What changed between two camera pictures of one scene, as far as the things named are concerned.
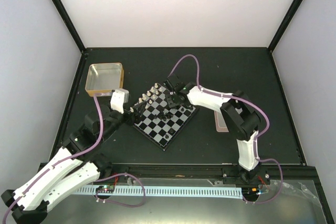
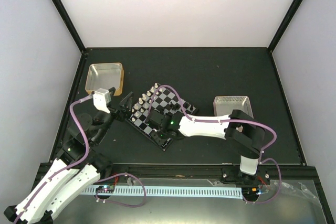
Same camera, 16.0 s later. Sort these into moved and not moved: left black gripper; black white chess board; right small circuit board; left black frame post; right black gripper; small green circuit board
Moved: right black gripper; left black gripper
Not moved: black white chess board; small green circuit board; left black frame post; right small circuit board
